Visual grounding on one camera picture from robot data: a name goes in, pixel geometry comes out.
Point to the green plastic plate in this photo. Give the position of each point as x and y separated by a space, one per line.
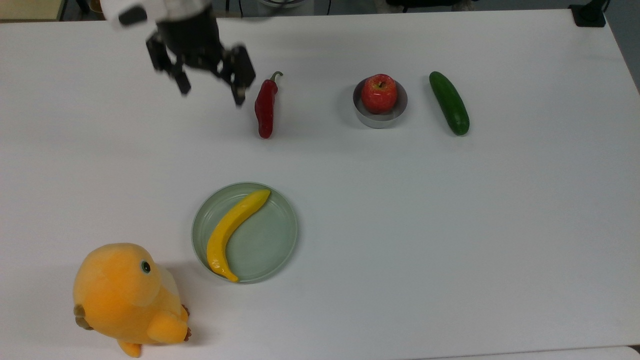
265 240

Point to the red apple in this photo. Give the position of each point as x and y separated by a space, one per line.
379 94

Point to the orange plush dinosaur toy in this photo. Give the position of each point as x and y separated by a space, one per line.
125 295

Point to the green cucumber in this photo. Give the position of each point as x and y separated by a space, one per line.
449 102

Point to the black camera pole with clamp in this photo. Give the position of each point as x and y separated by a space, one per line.
589 14

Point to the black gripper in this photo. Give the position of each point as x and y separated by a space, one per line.
195 45

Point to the yellow banana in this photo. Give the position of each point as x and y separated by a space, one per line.
227 230

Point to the red chili pepper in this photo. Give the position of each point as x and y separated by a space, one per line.
265 110

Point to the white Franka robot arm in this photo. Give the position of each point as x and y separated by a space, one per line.
150 10

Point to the round metal bowl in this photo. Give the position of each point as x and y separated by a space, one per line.
382 120

